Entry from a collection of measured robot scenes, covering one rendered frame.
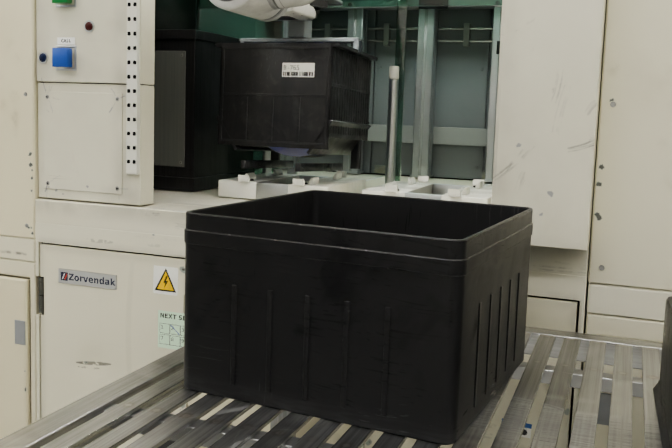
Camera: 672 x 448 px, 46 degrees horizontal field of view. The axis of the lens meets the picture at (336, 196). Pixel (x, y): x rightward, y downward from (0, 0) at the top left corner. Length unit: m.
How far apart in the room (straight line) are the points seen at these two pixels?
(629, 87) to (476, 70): 0.97
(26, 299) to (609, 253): 0.94
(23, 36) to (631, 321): 1.02
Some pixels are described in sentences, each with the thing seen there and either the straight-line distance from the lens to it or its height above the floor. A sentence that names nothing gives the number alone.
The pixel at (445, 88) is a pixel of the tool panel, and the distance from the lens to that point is 2.02.
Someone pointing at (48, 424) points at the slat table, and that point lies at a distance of 0.74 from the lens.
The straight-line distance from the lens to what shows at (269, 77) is 1.40.
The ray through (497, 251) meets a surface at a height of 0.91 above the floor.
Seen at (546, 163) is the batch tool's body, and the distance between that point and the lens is 1.02.
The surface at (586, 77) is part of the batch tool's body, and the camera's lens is 1.02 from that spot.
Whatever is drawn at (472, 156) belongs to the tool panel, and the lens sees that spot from 2.00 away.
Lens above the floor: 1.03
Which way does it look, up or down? 6 degrees down
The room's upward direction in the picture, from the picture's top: 2 degrees clockwise
